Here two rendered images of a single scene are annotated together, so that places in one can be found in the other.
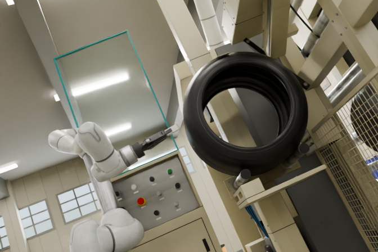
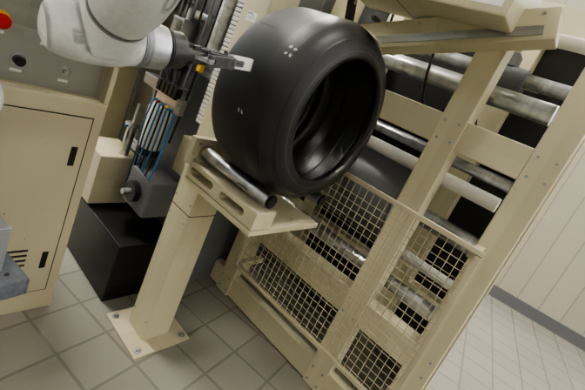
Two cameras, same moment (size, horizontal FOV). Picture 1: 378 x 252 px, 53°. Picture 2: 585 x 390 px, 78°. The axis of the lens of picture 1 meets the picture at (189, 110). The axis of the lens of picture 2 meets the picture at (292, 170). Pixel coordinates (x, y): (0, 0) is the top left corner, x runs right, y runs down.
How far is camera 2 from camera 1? 1.26 m
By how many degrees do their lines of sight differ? 58
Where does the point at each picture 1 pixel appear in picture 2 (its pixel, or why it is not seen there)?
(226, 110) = not seen: hidden behind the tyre
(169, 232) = (23, 108)
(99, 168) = (85, 36)
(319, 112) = not seen: hidden behind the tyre
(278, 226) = (198, 213)
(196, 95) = (321, 68)
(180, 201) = (75, 71)
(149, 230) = not seen: outside the picture
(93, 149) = (133, 12)
